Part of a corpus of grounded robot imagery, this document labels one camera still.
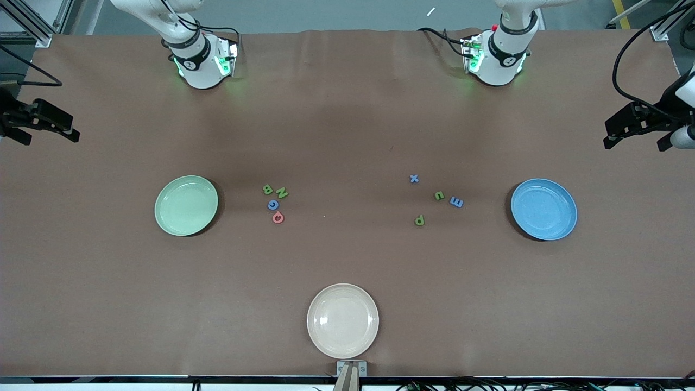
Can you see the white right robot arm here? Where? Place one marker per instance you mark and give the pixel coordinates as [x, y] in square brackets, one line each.
[198, 68]

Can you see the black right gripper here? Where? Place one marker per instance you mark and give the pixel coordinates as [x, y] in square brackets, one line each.
[12, 117]

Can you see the aluminium frame post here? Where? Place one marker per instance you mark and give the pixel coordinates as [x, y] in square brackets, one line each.
[659, 32]
[43, 39]

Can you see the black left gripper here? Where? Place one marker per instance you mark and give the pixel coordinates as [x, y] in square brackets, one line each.
[653, 117]

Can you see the pale green plate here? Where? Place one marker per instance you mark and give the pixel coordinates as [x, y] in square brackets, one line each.
[185, 206]

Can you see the blue plate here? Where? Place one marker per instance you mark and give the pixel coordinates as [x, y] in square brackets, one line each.
[544, 210]

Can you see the light blue foam letter m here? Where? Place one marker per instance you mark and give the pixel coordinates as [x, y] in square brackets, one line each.
[456, 202]

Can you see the brown table cover mat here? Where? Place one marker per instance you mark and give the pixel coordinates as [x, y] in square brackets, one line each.
[347, 136]

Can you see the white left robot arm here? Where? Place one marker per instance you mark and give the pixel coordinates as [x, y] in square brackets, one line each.
[497, 68]

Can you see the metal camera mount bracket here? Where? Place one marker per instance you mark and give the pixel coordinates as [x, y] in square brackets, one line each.
[351, 377]

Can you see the red foam letter Q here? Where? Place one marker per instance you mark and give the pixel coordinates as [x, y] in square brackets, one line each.
[275, 218]

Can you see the beige plate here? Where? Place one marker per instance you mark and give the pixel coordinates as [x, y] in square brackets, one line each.
[342, 321]

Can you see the blue foam letter G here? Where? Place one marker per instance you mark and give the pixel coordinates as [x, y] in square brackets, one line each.
[270, 205]

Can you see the green foam letter N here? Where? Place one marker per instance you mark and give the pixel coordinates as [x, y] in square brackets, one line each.
[282, 193]

